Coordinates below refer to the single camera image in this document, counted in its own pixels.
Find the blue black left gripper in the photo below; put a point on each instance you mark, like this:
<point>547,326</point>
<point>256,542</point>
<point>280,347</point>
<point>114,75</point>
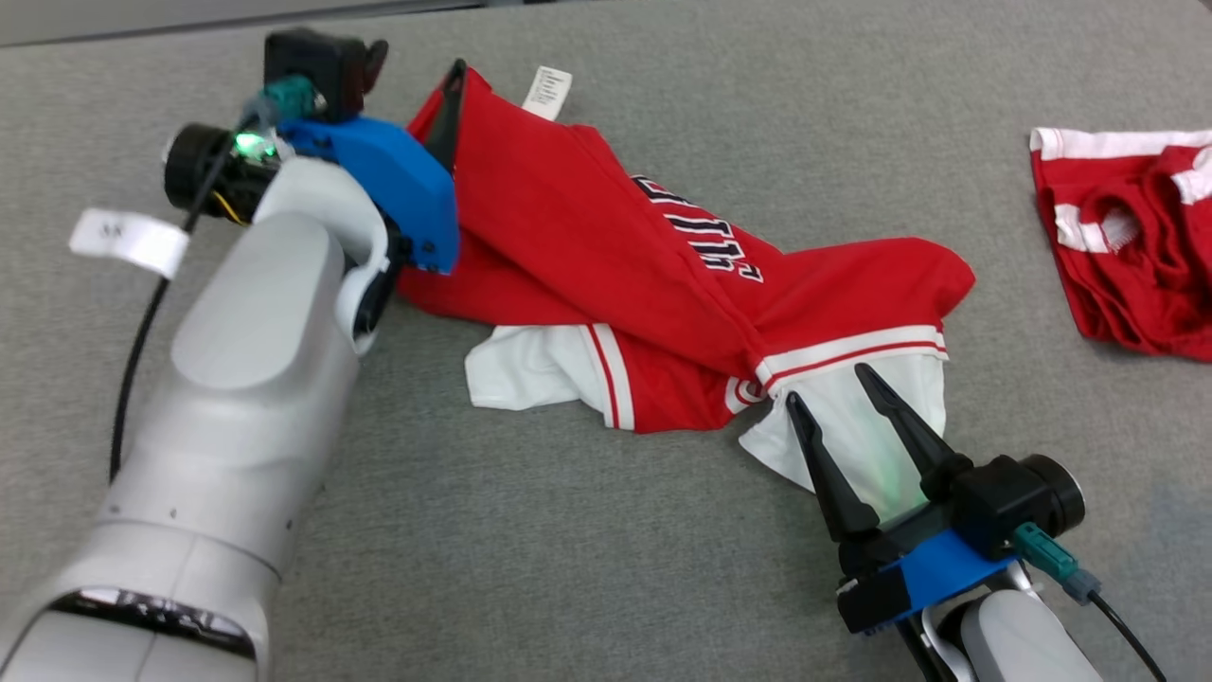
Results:
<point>398,180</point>

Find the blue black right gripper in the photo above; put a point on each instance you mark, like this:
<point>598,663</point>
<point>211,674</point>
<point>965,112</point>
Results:
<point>928,573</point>

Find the red white Bulls jersey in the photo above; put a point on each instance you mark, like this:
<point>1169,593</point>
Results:
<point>587,237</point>

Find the red shorts white stripes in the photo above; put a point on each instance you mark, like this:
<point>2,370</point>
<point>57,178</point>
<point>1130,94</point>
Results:
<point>1136,275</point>

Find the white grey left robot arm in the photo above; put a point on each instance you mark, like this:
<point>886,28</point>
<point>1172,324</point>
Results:
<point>237,407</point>

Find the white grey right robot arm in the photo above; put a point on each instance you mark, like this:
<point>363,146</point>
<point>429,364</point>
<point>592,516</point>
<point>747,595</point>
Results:
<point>1018,644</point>

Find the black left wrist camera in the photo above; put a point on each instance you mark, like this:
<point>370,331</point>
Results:
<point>312,59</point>

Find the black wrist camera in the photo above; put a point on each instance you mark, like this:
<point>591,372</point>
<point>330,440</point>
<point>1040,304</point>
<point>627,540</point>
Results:
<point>312,59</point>
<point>994,497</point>

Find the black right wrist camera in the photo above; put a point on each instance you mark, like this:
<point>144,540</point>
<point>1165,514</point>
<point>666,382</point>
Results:
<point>994,497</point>

